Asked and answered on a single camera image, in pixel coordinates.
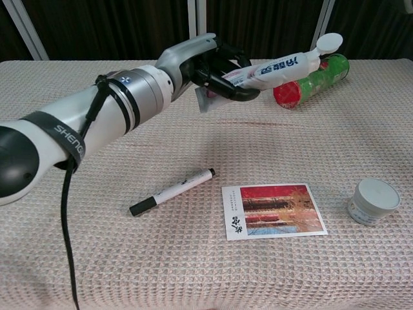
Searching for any green red cylindrical can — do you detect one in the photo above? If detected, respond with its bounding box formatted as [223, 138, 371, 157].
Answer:
[272, 53, 351, 110]

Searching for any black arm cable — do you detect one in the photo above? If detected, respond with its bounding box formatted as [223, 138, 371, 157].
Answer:
[60, 74, 108, 310]

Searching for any beige waffle tablecloth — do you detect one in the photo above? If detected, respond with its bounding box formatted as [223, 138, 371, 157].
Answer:
[0, 59, 413, 310]

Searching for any dark grey velcro strap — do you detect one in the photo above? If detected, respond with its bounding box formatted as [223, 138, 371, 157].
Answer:
[21, 110, 86, 172]

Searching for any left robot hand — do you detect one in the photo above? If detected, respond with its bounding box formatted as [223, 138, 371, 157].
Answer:
[156, 32, 261, 103]

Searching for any white black marker pen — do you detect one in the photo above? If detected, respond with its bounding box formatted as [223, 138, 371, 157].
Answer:
[128, 167, 216, 217]

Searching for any white toothpaste tube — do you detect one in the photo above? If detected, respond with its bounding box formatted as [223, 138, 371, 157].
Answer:
[195, 33, 344, 114]

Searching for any slanted white frame post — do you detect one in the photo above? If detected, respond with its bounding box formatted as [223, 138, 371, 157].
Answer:
[307, 0, 336, 60]
[0, 0, 50, 61]

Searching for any upright white frame post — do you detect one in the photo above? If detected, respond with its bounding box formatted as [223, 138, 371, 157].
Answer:
[188, 0, 208, 39]

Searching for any red picture postcard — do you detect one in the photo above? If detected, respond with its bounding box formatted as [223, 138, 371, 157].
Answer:
[221, 183, 328, 242]

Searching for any white round jar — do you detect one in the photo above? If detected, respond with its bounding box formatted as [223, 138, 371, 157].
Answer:
[347, 178, 401, 226]

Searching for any dark pleated curtain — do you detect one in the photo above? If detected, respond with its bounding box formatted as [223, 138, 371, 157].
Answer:
[0, 0, 413, 61]

